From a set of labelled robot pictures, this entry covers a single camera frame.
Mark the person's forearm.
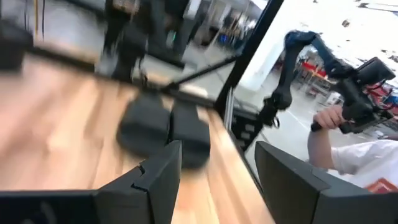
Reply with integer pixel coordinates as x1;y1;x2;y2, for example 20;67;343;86
307;128;336;170

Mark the black station frame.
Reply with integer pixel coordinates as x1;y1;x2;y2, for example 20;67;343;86
160;0;285;150

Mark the person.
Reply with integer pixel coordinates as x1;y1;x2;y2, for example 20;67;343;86
329;139;398;189

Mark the person's hand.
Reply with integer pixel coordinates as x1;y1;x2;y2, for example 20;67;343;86
312;104;346;131

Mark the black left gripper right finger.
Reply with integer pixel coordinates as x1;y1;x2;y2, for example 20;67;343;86
254;141;331;224

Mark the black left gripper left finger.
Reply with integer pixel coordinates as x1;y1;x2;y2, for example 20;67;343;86
93;139;183;224

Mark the black plant pot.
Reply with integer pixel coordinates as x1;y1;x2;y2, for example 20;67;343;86
0;19;34;73

